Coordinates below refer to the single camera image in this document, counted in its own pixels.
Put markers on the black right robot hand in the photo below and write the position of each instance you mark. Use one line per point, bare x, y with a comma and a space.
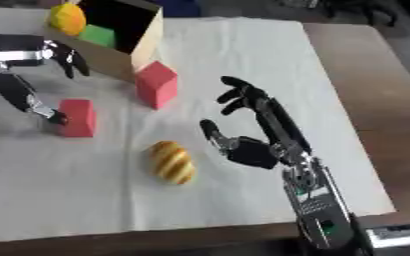
279, 125

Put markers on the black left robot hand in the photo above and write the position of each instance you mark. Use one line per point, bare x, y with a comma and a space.
16, 90

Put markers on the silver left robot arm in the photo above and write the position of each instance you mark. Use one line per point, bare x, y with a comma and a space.
16, 55

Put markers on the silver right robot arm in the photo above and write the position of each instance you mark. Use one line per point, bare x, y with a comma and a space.
322, 206

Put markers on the tan cardboard box black inside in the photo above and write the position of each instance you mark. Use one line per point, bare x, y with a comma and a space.
106, 56

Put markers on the red rectangular block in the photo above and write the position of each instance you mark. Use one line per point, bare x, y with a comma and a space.
79, 118

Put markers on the yellow orange toy mango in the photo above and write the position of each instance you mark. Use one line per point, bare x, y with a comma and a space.
68, 18

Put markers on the green block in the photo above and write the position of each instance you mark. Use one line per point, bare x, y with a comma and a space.
97, 36

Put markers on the striped toy bread loaf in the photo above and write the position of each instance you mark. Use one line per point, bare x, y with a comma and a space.
171, 162

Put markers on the red cube block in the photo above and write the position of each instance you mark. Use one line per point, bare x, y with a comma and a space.
155, 85

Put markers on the black chair base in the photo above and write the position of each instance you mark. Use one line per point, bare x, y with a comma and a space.
363, 10

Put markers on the blue object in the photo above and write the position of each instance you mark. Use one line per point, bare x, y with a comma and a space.
178, 7

